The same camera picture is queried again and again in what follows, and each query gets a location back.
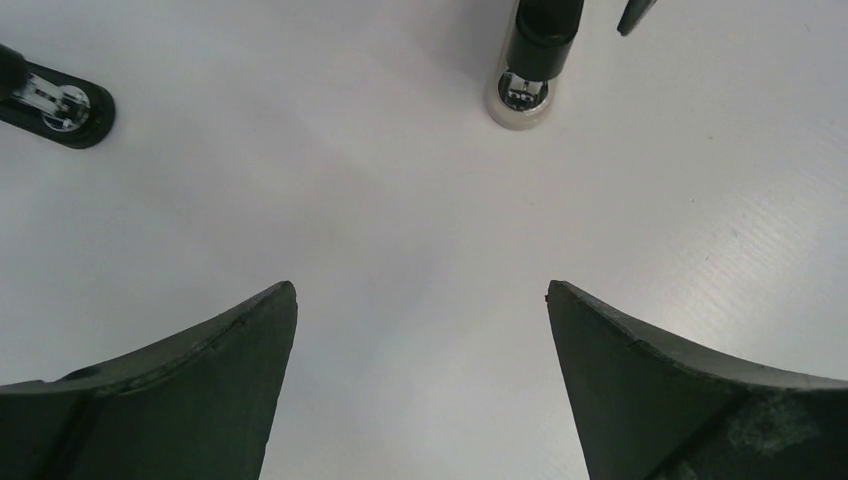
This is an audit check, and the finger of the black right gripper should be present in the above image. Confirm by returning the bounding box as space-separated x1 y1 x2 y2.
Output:
617 0 657 37

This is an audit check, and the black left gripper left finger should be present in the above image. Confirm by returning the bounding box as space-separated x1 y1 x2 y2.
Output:
1 281 298 479

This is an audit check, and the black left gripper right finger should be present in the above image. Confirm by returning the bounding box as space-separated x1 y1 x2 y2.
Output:
546 281 847 479

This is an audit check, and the black stapler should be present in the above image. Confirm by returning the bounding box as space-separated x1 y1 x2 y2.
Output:
1 45 117 150

